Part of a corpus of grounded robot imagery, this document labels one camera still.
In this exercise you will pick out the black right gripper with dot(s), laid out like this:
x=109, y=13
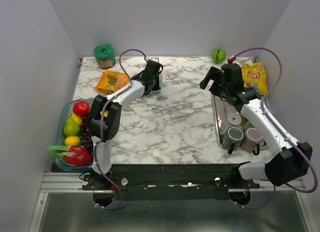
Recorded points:
x=213, y=73

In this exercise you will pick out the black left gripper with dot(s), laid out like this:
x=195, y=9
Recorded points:
x=156, y=86

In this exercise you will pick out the light blue white mug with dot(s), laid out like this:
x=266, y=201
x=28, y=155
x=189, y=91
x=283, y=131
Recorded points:
x=158, y=84

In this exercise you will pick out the dark green patterned mug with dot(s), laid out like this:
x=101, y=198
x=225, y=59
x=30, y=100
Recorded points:
x=232, y=139

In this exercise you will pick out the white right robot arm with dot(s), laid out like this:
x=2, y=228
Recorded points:
x=291, y=157

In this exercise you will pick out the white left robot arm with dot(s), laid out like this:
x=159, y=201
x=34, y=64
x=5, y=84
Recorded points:
x=104, y=118

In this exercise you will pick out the dark grey mug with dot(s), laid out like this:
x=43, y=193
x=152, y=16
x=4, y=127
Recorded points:
x=256, y=88

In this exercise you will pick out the light green mug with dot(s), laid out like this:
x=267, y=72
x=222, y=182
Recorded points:
x=232, y=120

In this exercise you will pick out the purple mug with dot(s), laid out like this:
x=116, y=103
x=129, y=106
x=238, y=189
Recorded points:
x=251, y=141

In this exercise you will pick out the green striped ball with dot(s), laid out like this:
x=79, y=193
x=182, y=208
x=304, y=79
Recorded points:
x=218, y=56

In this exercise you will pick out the silver metal tray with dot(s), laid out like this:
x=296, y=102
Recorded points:
x=221, y=112

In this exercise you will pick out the orange snack bag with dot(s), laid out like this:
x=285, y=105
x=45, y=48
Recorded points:
x=111, y=81

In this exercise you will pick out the yellow Lays chips bag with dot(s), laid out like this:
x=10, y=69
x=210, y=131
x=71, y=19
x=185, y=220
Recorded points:
x=255, y=75

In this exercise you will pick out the green wrapped jar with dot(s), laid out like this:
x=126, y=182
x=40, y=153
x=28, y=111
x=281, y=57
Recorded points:
x=104, y=56

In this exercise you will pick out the red apple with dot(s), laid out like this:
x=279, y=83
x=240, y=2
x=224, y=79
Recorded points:
x=81, y=108

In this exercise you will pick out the yellow lemon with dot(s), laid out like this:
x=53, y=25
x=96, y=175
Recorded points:
x=78, y=120

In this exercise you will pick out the dark red grapes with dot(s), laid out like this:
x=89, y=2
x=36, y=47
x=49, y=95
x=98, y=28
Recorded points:
x=86, y=139

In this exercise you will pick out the clear blue fruit container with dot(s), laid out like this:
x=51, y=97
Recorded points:
x=60, y=165

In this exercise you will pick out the green pear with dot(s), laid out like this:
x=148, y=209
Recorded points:
x=71, y=128

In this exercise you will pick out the orange fruit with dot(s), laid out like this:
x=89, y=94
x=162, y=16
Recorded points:
x=72, y=141

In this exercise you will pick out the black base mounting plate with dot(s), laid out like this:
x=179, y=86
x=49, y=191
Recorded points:
x=135, y=182

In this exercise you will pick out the pink dragon fruit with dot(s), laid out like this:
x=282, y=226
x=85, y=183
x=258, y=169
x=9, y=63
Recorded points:
x=75, y=156

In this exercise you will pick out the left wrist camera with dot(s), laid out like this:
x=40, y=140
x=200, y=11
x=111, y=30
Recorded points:
x=155, y=59

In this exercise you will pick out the aluminium rail frame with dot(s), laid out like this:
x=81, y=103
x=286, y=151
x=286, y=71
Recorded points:
x=63, y=206

